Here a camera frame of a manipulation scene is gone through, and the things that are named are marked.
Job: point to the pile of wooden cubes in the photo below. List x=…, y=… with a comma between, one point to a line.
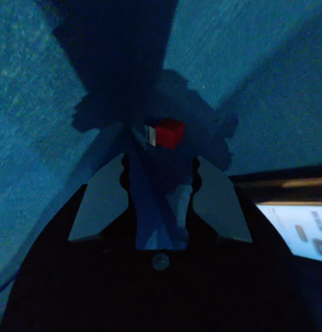
x=170, y=133

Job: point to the green plastic box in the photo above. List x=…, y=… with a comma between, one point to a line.
x=34, y=103

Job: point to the printed instruction sheet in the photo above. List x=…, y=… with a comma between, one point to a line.
x=293, y=228

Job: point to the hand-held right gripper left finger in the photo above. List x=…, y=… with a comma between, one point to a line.
x=98, y=202

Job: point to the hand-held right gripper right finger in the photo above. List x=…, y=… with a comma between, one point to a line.
x=218, y=205

